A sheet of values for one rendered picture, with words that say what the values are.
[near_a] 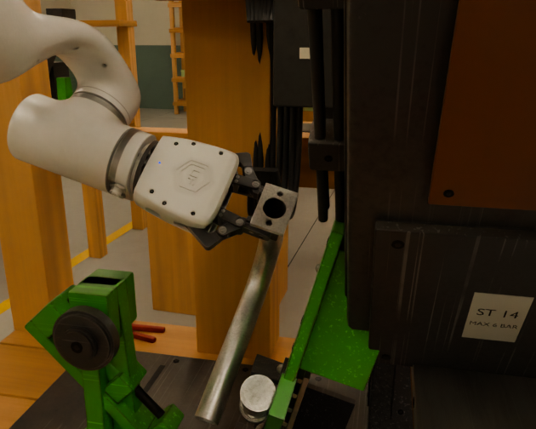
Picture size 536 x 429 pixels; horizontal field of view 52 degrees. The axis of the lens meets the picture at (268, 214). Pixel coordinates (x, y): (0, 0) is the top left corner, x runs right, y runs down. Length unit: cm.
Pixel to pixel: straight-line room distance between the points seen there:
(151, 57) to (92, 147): 1113
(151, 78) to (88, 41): 1114
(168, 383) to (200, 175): 43
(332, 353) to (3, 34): 44
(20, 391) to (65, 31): 63
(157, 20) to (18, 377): 1083
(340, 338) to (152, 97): 1135
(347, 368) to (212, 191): 24
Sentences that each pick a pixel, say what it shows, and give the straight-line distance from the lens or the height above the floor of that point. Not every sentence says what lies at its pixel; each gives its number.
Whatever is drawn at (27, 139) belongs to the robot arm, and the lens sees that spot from 69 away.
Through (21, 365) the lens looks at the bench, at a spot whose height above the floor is 88.
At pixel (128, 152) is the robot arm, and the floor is 132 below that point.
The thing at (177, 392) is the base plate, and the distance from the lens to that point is 94.
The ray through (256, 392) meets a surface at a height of 109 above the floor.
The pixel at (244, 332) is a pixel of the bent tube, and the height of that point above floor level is 109.
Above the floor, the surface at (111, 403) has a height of 102.
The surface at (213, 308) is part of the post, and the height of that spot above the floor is 98.
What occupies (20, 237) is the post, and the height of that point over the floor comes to 108.
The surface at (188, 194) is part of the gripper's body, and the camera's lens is 63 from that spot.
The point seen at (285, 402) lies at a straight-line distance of 58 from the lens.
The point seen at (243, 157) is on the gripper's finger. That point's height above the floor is 130.
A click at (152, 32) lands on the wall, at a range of 1174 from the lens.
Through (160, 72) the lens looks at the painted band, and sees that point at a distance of 1171.
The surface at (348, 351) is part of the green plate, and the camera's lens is 57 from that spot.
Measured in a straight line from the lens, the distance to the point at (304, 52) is 75.
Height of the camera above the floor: 144
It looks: 18 degrees down
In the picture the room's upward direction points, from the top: straight up
